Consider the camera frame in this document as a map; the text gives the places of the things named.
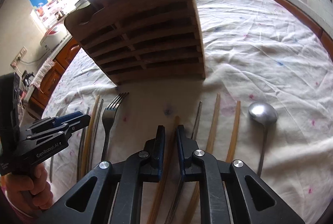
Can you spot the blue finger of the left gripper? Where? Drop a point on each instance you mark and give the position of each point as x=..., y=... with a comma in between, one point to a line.
x=59, y=120

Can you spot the white floral tablecloth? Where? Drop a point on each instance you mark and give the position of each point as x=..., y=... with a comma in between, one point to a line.
x=255, y=50

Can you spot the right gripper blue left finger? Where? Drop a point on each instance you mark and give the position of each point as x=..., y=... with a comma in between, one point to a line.
x=143, y=166

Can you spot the dark metal chopstick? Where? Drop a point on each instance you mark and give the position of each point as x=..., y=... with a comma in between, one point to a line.
x=178, y=192

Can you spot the white pink rice cooker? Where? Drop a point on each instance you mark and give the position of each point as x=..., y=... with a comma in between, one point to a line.
x=54, y=36

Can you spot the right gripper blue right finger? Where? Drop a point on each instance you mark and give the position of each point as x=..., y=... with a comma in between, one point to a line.
x=210, y=173

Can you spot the pink lace cloth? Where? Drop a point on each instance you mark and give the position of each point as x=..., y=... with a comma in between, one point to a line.
x=41, y=73

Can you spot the brown wooden chopstick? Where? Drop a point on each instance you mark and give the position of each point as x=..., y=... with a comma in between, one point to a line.
x=161, y=185

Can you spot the light wooden chopstick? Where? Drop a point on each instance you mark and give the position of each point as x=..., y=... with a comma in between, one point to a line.
x=230, y=155
x=213, y=129

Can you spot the thin chopstick left group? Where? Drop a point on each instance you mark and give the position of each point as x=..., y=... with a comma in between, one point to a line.
x=87, y=141

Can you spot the metal fork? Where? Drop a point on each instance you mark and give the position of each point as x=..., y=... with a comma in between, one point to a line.
x=108, y=119
x=52, y=169

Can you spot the wooden utensil holder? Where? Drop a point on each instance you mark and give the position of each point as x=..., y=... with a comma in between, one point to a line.
x=133, y=40

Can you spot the white steamer pot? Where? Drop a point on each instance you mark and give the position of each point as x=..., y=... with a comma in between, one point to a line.
x=81, y=4

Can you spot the wall power socket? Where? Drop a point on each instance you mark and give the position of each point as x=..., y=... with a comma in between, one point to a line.
x=18, y=57

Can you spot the person's left hand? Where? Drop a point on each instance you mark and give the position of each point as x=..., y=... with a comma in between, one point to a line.
x=37, y=186

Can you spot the metal spoon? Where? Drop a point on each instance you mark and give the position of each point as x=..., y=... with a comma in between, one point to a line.
x=266, y=115

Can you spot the lower wooden cabinets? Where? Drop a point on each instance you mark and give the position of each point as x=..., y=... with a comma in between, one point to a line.
x=36, y=99

